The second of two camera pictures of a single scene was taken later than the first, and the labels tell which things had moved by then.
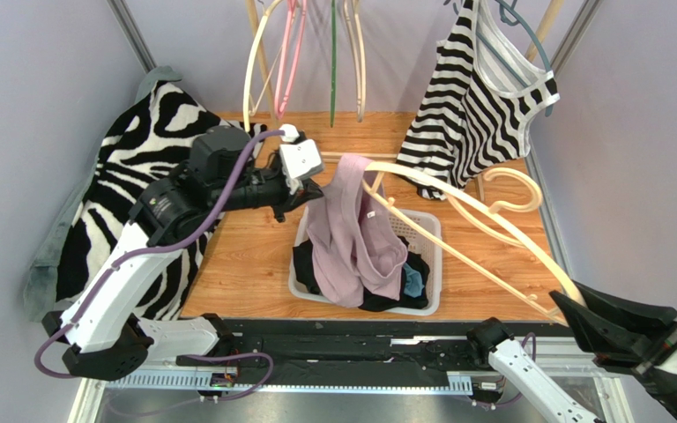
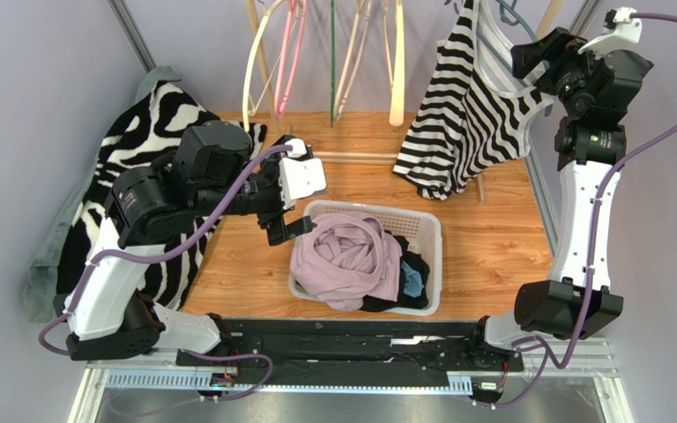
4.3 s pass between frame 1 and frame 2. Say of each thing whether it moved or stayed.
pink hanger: stayed
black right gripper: moved
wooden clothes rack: stayed
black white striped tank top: stayed
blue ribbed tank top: stayed
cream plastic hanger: stayed
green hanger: stayed
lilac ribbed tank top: moved
